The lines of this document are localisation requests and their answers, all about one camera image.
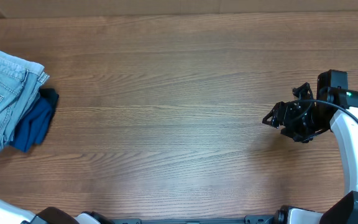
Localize light blue denim shorts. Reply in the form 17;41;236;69
0;51;49;151

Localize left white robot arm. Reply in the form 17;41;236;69
0;199;78;224

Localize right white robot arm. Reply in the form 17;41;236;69
245;70;358;224

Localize folded dark blue garment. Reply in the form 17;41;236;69
9;88;59;152

